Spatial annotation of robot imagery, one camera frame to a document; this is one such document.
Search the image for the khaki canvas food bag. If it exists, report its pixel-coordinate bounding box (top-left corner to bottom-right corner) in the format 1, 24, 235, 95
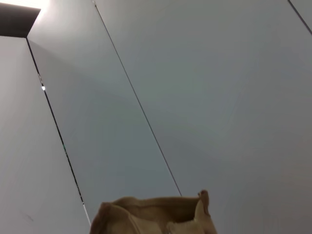
89, 189, 219, 234

